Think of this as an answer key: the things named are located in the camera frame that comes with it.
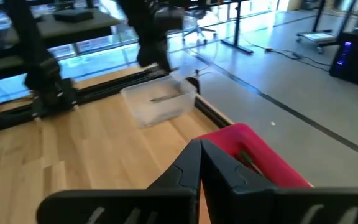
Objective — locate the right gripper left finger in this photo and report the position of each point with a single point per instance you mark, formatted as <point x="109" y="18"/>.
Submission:
<point x="160" y="205"/>

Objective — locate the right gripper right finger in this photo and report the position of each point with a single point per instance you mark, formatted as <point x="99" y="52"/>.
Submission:
<point x="238" y="199"/>

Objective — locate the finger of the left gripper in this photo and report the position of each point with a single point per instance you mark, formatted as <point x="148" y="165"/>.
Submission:
<point x="148" y="53"/>
<point x="163" y="53"/>

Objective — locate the green pen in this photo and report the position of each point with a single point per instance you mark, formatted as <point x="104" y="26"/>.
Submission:
<point x="248" y="159"/>

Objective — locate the grey crayon white lettering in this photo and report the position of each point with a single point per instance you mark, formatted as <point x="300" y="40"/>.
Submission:
<point x="165" y="98"/>

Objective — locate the pink plastic bin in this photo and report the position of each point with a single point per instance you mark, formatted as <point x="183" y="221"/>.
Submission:
<point x="275" y="168"/>

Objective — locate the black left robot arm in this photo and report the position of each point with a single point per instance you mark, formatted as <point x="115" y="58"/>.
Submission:
<point x="51" y="93"/>

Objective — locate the office chair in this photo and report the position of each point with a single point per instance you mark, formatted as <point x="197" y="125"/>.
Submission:
<point x="199" y="31"/>

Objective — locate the grey desk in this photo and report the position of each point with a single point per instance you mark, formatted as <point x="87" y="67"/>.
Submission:
<point x="82" y="29"/>

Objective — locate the clear plastic bin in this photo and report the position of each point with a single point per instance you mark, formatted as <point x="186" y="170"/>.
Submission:
<point x="154" y="115"/>

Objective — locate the black box on desk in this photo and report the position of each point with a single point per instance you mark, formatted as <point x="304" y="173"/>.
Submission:
<point x="73" y="15"/>

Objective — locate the black window desk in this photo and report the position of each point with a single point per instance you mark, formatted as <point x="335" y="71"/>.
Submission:
<point x="236" y="25"/>

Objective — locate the wheeled cart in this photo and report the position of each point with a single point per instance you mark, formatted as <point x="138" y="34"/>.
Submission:
<point x="317" y="37"/>

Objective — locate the black computer tower purple light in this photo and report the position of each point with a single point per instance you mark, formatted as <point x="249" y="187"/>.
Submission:
<point x="356" y="59"/>

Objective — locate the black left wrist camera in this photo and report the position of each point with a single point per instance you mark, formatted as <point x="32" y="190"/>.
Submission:
<point x="169" y="18"/>

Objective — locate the black aluminium rig frame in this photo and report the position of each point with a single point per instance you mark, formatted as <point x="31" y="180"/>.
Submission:
<point x="110" y="88"/>

